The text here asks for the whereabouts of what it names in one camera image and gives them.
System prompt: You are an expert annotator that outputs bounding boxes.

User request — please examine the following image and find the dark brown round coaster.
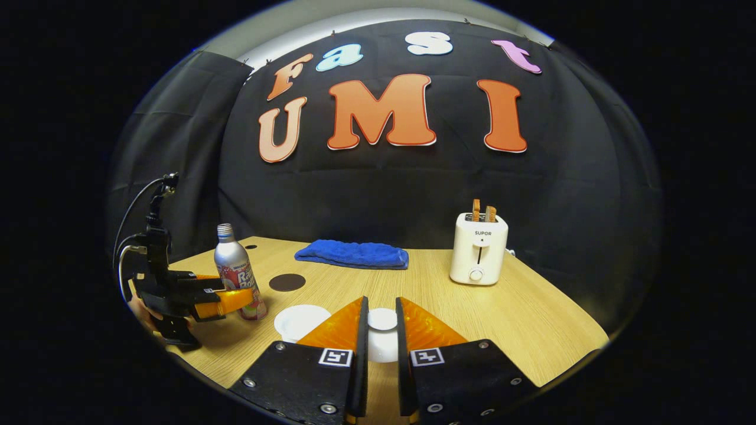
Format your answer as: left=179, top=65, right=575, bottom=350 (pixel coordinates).
left=269, top=273, right=307, bottom=293

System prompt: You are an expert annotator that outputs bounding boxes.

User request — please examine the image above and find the blue towel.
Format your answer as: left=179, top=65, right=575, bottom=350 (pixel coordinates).
left=294, top=239, right=410, bottom=270

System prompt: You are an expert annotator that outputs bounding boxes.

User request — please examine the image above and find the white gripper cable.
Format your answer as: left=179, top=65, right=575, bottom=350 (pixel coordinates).
left=117, top=244, right=148, bottom=303

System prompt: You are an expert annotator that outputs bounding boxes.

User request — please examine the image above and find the white toaster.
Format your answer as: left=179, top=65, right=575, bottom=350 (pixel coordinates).
left=449, top=212, right=510, bottom=286

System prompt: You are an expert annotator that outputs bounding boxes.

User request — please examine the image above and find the white teacup lid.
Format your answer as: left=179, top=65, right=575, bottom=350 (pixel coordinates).
left=367, top=308, right=400, bottom=364

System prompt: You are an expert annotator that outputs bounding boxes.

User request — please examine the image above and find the silver water bottle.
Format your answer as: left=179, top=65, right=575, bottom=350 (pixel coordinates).
left=213, top=223, right=268, bottom=321

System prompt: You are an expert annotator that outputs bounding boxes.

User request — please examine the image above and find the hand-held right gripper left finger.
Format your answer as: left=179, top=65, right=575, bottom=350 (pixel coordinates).
left=229, top=296, right=370, bottom=425

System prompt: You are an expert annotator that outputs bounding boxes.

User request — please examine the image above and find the black backdrop cloth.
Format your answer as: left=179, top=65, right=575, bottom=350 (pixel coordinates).
left=106, top=18, right=663, bottom=331

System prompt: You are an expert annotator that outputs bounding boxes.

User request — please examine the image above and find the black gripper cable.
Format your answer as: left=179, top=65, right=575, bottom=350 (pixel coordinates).
left=112, top=177, right=164, bottom=272

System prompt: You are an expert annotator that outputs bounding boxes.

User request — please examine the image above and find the white teacup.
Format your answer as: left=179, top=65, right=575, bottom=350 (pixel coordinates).
left=273, top=304, right=333, bottom=344

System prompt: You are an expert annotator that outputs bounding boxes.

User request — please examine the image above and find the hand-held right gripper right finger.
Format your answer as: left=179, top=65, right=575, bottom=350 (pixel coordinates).
left=396, top=296, right=539, bottom=425

